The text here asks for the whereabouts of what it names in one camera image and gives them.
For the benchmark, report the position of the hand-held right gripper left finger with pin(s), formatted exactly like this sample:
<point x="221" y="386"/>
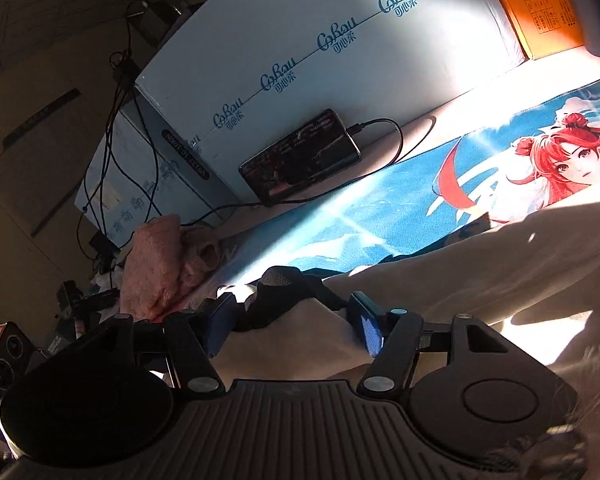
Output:
<point x="222" y="322"/>

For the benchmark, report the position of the beige garment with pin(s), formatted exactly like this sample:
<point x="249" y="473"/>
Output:
<point x="480" y="270"/>

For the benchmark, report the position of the black power adapter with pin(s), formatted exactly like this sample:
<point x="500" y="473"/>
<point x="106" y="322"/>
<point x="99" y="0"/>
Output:
<point x="152" y="20"/>

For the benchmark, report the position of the orange box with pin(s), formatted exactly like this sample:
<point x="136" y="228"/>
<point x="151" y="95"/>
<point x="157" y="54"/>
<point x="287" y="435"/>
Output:
<point x="535" y="5"/>

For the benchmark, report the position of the pink fuzzy cloth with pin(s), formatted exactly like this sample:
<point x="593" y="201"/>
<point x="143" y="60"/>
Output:
<point x="150" y="265"/>

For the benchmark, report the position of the large white printed cardboard box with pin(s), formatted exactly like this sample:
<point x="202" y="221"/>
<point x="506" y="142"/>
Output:
<point x="330" y="60"/>

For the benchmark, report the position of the black smartphone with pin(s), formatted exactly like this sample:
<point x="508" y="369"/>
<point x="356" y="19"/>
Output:
<point x="300" y="157"/>

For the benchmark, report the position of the small white cardboard box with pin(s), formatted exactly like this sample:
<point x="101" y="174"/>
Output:
<point x="130" y="180"/>

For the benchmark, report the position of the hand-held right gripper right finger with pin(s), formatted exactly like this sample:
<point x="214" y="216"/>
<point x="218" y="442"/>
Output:
<point x="369" y="332"/>

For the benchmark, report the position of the black sock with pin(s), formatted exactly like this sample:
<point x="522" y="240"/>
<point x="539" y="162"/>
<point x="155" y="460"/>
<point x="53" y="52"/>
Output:
<point x="280" y="292"/>

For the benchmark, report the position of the grey fur trim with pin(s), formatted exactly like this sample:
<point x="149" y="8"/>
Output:
<point x="580" y="410"/>

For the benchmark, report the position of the anime printed desk mat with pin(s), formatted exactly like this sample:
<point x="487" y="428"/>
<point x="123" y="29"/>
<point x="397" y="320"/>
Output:
<point x="380" y="210"/>

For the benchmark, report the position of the dark camera device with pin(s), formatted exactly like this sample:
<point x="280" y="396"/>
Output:
<point x="5" y="365"/>

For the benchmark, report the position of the black gadget clutter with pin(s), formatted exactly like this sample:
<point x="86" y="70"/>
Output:
<point x="82" y="305"/>

